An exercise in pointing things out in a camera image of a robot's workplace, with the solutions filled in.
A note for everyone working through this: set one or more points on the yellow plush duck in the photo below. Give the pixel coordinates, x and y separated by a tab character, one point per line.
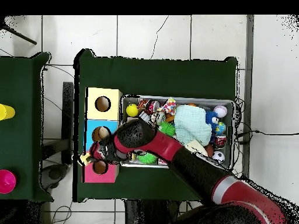
85	158

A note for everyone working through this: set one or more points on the pale mint muslin cloth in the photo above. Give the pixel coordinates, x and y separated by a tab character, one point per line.
191	123

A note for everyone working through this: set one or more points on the cream muslin cloth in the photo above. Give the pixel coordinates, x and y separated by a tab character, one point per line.
197	147

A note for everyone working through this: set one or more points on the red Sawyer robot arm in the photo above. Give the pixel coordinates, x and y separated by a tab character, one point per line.
168	144

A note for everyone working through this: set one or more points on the wooden box with three holes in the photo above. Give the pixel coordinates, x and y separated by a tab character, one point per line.
93	112

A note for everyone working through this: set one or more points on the shallow clear mesh bin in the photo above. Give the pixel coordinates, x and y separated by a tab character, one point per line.
205	99

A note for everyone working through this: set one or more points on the beige round toy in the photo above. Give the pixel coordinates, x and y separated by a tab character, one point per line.
104	133

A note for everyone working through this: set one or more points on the green spiky toy with eyes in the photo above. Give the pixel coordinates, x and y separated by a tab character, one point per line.
168	128
148	158

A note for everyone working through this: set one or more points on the yellow smiley ball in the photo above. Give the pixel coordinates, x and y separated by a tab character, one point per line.
132	110

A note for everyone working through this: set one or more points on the dark green side-table cloth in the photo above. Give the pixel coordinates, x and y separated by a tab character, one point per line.
23	140

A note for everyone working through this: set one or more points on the dark green table cloth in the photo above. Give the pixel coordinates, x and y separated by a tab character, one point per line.
151	77

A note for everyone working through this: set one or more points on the pink plastic cup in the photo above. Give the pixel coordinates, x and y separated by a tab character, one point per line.
7	181

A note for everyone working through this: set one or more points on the yellow plastic cup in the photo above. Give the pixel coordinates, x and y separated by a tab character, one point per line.
6	112

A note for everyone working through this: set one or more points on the blue spiky toy with eyes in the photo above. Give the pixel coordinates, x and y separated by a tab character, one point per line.
211	119

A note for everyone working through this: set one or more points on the small soccer ball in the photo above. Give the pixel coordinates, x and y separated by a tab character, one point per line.
218	156

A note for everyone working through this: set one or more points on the red and black drink can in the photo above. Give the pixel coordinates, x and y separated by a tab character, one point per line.
220	141

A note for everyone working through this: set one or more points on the small globe ball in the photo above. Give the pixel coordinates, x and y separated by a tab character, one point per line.
220	128

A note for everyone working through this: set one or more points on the small white baseball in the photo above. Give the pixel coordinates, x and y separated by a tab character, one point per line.
220	111

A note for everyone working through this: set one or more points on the black tripod leg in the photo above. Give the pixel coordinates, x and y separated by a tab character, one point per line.
21	37

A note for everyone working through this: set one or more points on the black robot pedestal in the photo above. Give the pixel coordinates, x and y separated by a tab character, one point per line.
149	212

